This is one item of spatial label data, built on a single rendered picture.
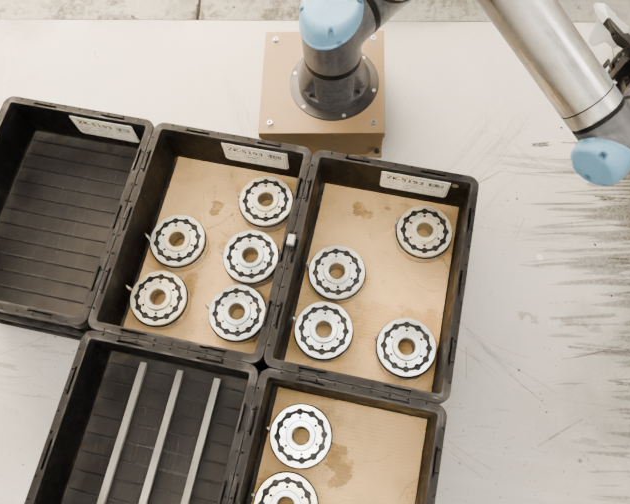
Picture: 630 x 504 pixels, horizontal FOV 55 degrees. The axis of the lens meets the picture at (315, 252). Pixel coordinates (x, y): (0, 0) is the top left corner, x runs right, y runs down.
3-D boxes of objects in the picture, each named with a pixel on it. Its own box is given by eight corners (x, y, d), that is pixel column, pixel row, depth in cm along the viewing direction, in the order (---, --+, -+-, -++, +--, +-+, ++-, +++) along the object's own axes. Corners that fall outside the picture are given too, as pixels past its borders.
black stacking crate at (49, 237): (36, 128, 127) (8, 96, 116) (171, 152, 124) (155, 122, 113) (-40, 309, 114) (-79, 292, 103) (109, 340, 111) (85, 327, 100)
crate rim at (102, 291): (159, 127, 115) (156, 120, 113) (314, 154, 112) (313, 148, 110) (90, 330, 102) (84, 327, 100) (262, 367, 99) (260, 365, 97)
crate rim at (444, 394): (314, 154, 112) (314, 148, 110) (477, 183, 109) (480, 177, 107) (262, 367, 99) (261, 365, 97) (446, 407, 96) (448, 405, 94)
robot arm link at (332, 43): (289, 54, 121) (282, 3, 108) (336, 13, 124) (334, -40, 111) (333, 87, 117) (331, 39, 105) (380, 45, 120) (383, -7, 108)
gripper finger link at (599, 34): (568, 27, 110) (602, 62, 106) (589, -2, 105) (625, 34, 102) (579, 25, 111) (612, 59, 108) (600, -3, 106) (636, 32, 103)
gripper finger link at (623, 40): (597, 25, 104) (631, 60, 100) (602, 17, 103) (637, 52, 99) (613, 22, 106) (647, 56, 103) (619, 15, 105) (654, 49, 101)
